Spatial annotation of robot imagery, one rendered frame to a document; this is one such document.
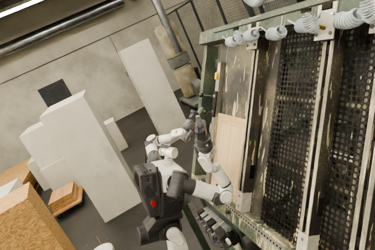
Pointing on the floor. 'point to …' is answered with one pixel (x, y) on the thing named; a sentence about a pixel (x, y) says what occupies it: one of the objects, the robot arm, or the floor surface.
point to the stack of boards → (22, 171)
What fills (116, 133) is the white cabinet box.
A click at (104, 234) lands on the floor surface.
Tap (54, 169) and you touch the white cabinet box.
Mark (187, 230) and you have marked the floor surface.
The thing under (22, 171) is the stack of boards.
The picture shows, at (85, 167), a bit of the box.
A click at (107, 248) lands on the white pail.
